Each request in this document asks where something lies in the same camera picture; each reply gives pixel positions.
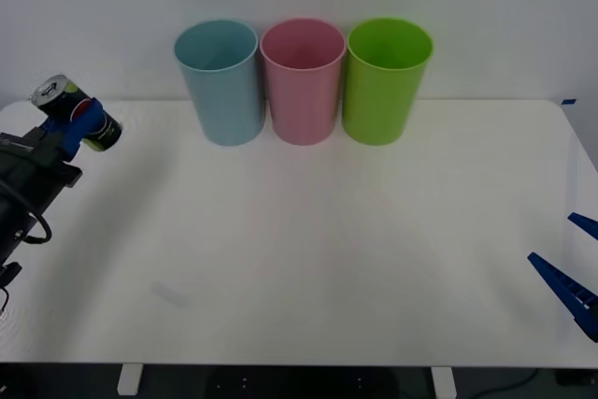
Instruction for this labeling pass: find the pink plastic bin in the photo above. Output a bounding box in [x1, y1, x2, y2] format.
[259, 18, 348, 147]

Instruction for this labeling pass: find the white table leg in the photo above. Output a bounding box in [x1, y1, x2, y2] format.
[430, 365, 457, 398]
[116, 364, 143, 396]

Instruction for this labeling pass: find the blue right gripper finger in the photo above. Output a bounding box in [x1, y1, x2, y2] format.
[526, 251, 598, 343]
[567, 212, 598, 241]

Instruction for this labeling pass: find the pale blue plastic bin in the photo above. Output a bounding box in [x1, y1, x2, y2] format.
[173, 19, 266, 147]

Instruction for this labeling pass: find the green plastic bin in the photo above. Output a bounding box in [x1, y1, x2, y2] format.
[340, 17, 434, 147]

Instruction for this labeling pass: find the black drink can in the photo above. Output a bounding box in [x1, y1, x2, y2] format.
[29, 74, 124, 153]

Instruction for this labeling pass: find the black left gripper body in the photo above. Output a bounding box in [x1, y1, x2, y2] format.
[0, 125, 66, 199]

